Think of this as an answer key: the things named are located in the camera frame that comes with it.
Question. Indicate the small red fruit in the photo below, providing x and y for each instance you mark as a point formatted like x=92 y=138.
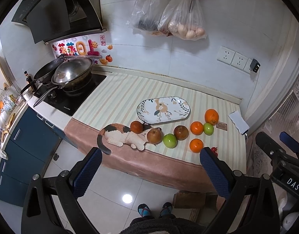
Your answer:
x=214 y=150

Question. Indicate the large orange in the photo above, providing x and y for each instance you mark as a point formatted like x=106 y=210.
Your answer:
x=211 y=116

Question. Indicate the orange tangerine front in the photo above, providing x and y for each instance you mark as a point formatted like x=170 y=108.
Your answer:
x=196 y=145

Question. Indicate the black plug adapter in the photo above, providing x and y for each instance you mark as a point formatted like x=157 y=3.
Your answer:
x=254 y=66

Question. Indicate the black range hood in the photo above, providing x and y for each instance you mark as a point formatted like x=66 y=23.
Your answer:
x=54 y=20

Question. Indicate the blue kitchen cabinet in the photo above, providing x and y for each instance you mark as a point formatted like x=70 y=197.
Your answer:
x=32 y=143

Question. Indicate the white wall socket right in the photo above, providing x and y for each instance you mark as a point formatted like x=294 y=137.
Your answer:
x=239 y=61

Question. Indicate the black frying pan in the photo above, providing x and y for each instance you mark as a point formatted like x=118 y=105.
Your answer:
x=45 y=74

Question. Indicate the orange tangerine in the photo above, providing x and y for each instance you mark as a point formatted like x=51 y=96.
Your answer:
x=196 y=128
x=196 y=145

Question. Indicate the cardboard box on floor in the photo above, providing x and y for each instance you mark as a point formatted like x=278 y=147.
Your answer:
x=197 y=207

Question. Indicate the black gas stove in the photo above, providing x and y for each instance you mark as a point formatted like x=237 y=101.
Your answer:
x=69 y=100

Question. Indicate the colourful wall stickers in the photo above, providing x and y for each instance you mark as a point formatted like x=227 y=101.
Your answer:
x=97 y=47

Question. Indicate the right blue slipper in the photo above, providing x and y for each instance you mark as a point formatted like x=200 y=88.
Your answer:
x=166 y=209

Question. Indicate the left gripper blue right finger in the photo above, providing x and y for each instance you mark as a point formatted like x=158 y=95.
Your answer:
x=218 y=172

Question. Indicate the small red-brown fruit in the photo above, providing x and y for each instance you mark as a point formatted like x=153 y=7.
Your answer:
x=136 y=127

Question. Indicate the steel wok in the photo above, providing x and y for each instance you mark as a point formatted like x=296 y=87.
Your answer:
x=70 y=75

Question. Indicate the blue slipper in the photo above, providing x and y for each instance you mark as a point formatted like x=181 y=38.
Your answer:
x=144 y=210
x=166 y=209

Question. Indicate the white wall socket left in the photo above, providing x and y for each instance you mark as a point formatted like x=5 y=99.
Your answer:
x=225 y=55

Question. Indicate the brown red apple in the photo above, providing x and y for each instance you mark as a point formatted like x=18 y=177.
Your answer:
x=181 y=132
x=155 y=136

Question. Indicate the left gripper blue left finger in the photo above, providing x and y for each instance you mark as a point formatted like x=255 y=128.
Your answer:
x=83 y=172

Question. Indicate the white wall socket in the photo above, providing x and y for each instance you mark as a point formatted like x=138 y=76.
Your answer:
x=225 y=55
x=239 y=61

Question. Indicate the plastic bag of eggs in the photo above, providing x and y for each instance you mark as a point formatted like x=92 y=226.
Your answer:
x=183 y=19

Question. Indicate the oval floral ceramic plate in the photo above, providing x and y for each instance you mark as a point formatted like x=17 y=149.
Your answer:
x=163 y=110

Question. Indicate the white folded paper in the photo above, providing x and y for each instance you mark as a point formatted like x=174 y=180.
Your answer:
x=239 y=122

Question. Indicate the plastic bag dark contents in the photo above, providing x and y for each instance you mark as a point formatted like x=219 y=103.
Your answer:
x=146 y=16

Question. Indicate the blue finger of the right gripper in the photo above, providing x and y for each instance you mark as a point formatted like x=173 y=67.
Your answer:
x=290 y=142

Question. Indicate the small green apple right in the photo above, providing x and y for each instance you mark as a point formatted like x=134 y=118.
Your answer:
x=208 y=129

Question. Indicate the left blue slipper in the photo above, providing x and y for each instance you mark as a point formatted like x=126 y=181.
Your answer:
x=144 y=210

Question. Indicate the dark sauce bottle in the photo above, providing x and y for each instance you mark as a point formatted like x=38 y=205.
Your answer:
x=30 y=81

